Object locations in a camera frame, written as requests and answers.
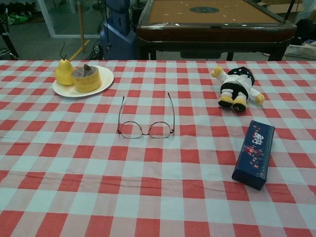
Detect dark blue rectangular box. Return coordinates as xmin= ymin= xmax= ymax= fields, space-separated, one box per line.
xmin=232 ymin=120 xmax=276 ymax=191

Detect thin-framed eyeglasses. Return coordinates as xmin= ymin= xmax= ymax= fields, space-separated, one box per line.
xmin=117 ymin=92 xmax=176 ymax=140

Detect brown mahjong table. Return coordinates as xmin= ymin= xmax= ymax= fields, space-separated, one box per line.
xmin=135 ymin=0 xmax=298 ymax=61

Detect black white plush doll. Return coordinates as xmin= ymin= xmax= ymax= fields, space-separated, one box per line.
xmin=210 ymin=65 xmax=266 ymax=112

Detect white plastic basket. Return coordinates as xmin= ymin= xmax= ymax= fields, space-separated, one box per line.
xmin=284 ymin=44 xmax=316 ymax=60

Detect black tripod stand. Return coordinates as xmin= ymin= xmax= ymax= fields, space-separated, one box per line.
xmin=283 ymin=0 xmax=296 ymax=25

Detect yellow upright pole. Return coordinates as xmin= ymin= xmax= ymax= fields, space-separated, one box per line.
xmin=78 ymin=0 xmax=86 ymax=53

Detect black floor cable bundle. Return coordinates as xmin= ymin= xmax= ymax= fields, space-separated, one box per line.
xmin=85 ymin=40 xmax=110 ymax=60

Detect yellow toy pear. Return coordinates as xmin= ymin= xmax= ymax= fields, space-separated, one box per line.
xmin=54 ymin=41 xmax=75 ymax=86

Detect large white-framed glass panel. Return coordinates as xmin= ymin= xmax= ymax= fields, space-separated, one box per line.
xmin=37 ymin=0 xmax=106 ymax=39

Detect white round plate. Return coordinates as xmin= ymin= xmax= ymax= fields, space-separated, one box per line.
xmin=52 ymin=65 xmax=115 ymax=98

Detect blue machine base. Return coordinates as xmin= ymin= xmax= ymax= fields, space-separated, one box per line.
xmin=100 ymin=0 xmax=137 ymax=60

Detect red white checkered tablecloth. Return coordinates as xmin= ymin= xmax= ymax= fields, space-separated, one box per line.
xmin=0 ymin=60 xmax=316 ymax=237

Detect black bag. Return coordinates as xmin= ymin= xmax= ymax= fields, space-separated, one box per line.
xmin=293 ymin=18 xmax=316 ymax=46

